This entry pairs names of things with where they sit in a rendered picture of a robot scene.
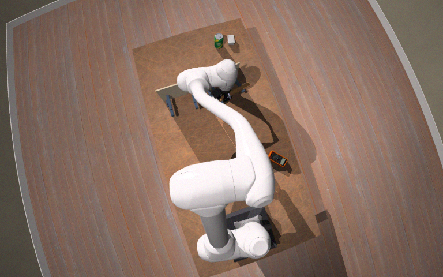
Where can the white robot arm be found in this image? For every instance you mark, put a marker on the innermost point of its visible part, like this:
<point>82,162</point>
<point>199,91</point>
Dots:
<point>207,188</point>

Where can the orange digital multimeter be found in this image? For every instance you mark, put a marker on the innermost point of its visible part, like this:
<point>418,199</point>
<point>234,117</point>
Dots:
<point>277,158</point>

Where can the green drink can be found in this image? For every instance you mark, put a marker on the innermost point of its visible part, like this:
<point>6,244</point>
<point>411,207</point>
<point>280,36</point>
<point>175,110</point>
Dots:
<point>218,40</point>

